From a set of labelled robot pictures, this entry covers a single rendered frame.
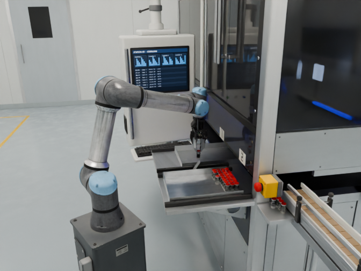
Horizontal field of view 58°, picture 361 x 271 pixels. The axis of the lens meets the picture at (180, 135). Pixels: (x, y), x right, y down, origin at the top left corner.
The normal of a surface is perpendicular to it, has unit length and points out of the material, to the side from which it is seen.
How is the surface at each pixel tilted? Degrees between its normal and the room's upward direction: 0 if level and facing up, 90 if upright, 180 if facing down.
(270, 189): 90
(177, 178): 0
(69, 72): 90
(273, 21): 90
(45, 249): 0
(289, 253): 90
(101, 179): 7
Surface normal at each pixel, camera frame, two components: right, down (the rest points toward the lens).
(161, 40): 0.30, 0.32
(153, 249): -0.01, -0.94
